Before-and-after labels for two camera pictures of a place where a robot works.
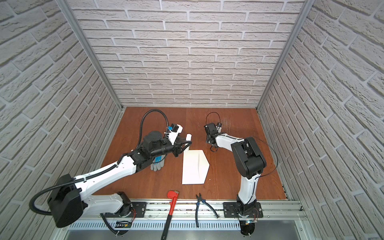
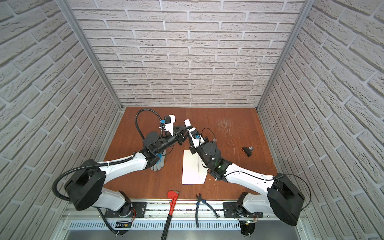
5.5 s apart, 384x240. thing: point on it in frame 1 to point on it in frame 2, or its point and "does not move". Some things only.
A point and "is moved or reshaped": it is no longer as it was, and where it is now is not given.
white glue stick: x=188 y=136 is moved or reshaped
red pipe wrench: x=173 y=194 does not move
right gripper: x=208 y=139 to x=194 y=150
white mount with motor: x=218 y=127 to x=196 y=137
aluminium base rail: x=193 y=220 does not move
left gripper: x=179 y=146 to x=181 y=136
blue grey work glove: x=157 y=163 does not move
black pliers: x=199 y=199 does not move
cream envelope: x=195 y=166 does not move
